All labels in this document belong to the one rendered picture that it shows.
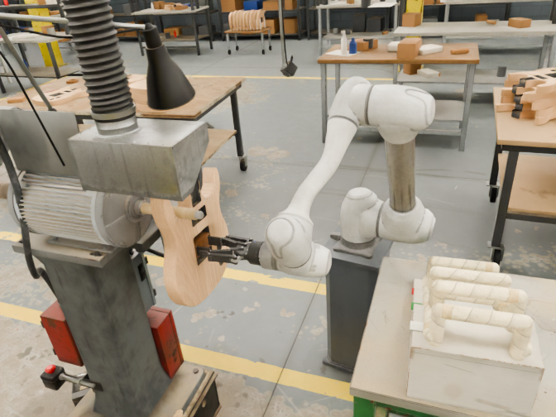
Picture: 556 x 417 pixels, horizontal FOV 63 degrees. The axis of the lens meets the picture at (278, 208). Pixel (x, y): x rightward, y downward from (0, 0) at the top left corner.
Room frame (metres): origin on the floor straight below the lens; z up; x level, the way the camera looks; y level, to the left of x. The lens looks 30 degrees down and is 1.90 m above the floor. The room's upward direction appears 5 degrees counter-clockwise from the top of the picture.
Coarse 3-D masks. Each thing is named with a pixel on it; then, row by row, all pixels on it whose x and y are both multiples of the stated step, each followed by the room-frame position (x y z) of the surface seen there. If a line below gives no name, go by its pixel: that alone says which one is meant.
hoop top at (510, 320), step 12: (444, 312) 0.72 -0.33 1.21; (456, 312) 0.72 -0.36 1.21; (468, 312) 0.71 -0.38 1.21; (480, 312) 0.71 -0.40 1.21; (492, 312) 0.70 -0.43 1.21; (504, 312) 0.70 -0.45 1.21; (492, 324) 0.69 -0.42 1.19; (504, 324) 0.68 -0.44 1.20; (516, 324) 0.67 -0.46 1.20; (528, 324) 0.67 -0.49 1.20
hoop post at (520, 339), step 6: (516, 330) 0.68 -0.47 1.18; (522, 330) 0.67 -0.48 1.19; (528, 330) 0.67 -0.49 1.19; (516, 336) 0.68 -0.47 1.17; (522, 336) 0.67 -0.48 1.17; (528, 336) 0.67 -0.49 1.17; (516, 342) 0.67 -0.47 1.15; (522, 342) 0.67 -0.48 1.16; (528, 342) 0.67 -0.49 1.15; (510, 348) 0.68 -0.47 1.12; (516, 348) 0.67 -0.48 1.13; (522, 348) 0.67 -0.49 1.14; (510, 354) 0.68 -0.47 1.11; (516, 354) 0.67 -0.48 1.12; (516, 360) 0.67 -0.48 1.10; (522, 360) 0.67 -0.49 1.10
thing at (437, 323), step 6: (432, 312) 0.73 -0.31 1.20; (432, 318) 0.73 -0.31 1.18; (438, 318) 0.72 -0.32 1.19; (432, 324) 0.73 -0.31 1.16; (438, 324) 0.72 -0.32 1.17; (444, 324) 0.73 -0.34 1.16; (432, 330) 0.73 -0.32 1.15; (438, 330) 0.72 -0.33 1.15; (432, 336) 0.73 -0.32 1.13; (438, 336) 0.72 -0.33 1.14; (432, 342) 0.73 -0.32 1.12; (438, 342) 0.72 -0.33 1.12
